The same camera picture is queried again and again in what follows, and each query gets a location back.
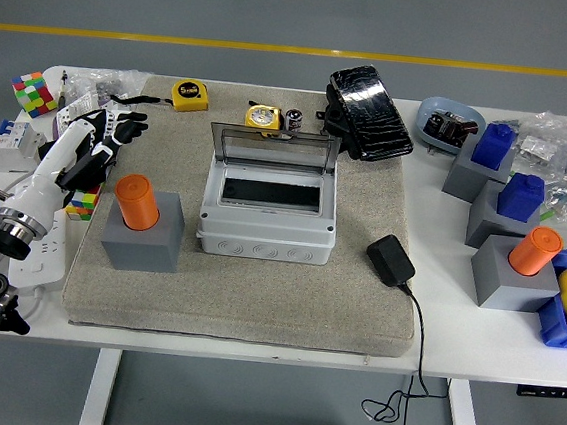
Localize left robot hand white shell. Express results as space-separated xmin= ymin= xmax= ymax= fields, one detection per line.
xmin=3 ymin=99 xmax=151 ymax=235

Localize orange cylinder battery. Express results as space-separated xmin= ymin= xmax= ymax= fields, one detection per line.
xmin=507 ymin=223 xmax=566 ymax=280
xmin=110 ymin=171 xmax=165 ymax=235

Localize grey junction box clear lid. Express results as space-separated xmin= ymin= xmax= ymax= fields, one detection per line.
xmin=193 ymin=120 xmax=346 ymax=267

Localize small black red battery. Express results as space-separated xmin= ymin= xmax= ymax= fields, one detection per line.
xmin=283 ymin=108 xmax=306 ymax=135

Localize blue battery block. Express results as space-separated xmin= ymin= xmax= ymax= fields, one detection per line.
xmin=495 ymin=170 xmax=548 ymax=223
xmin=470 ymin=120 xmax=519 ymax=173

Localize small colourful puzzle cube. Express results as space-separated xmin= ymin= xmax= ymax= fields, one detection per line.
xmin=64 ymin=181 xmax=104 ymax=224

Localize white circuit breaker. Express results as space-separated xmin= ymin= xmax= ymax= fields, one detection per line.
xmin=0 ymin=118 xmax=47 ymax=175

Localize white printed packet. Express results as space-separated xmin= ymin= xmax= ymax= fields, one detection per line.
xmin=51 ymin=88 xmax=100 ymax=143

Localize large colourful puzzle cube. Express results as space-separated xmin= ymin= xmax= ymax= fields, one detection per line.
xmin=7 ymin=69 xmax=62 ymax=122

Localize slim pen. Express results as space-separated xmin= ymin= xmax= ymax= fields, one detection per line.
xmin=57 ymin=69 xmax=70 ymax=107

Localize black table control panel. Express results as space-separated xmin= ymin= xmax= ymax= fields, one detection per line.
xmin=515 ymin=383 xmax=567 ymax=402

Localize grey block holder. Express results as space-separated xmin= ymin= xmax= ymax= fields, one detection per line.
xmin=97 ymin=185 xmax=189 ymax=277
xmin=440 ymin=135 xmax=517 ymax=208
xmin=464 ymin=178 xmax=548 ymax=256
xmin=466 ymin=233 xmax=566 ymax=316

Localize blue plastic bin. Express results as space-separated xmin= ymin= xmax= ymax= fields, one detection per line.
xmin=533 ymin=247 xmax=567 ymax=349

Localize yellow tape measure white face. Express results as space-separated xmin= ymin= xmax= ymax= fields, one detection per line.
xmin=243 ymin=101 xmax=288 ymax=139

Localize beige mat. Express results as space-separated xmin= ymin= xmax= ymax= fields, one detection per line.
xmin=59 ymin=68 xmax=439 ymax=361

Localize black power adapter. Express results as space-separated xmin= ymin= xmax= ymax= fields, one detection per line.
xmin=362 ymin=232 xmax=420 ymax=289

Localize black foot pedal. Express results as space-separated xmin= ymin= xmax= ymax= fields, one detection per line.
xmin=311 ymin=60 xmax=423 ymax=167

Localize small clear bag white parts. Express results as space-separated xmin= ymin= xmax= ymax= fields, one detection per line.
xmin=513 ymin=132 xmax=559 ymax=164

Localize dark electronic component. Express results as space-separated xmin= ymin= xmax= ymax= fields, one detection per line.
xmin=422 ymin=109 xmax=481 ymax=147

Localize light blue bowl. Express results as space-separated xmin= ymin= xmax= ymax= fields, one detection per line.
xmin=413 ymin=94 xmax=490 ymax=159

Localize white power strip cable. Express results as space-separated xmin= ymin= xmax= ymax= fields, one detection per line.
xmin=10 ymin=282 xmax=64 ymax=339

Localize yellow tape measure black strap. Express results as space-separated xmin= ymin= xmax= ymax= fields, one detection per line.
xmin=108 ymin=71 xmax=212 ymax=115

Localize black adapter cord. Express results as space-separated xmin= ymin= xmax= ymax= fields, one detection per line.
xmin=359 ymin=278 xmax=461 ymax=425

